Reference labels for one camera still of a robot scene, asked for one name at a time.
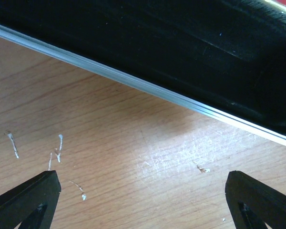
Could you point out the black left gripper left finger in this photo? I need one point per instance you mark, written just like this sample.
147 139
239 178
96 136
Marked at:
32 204

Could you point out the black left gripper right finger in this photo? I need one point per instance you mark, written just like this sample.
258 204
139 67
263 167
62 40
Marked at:
253 204

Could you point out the aluminium poker case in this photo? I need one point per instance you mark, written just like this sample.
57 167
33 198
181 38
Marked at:
223 58

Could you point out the red card deck box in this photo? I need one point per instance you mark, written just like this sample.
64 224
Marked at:
276 9

